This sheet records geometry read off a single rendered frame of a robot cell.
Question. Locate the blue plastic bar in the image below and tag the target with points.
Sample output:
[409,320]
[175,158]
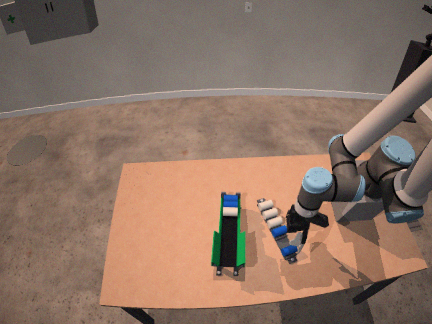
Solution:
[230,204]
[230,197]
[279,231]
[288,250]

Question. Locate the white plastic bar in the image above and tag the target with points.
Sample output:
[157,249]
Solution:
[274,222]
[265,205]
[270,213]
[229,211]

